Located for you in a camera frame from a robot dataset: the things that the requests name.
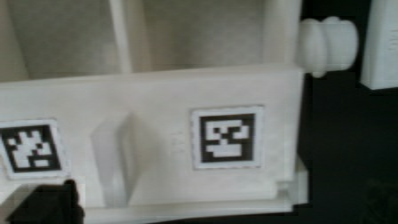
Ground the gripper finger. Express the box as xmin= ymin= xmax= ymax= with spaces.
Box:
xmin=5 ymin=179 xmax=85 ymax=224

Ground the white cabinet door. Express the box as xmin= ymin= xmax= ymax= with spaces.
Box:
xmin=0 ymin=16 xmax=360 ymax=224

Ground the white cabinet body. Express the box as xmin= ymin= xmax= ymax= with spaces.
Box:
xmin=0 ymin=0 xmax=302 ymax=83

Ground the white L-shaped fence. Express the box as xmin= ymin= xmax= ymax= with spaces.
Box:
xmin=360 ymin=0 xmax=398 ymax=90

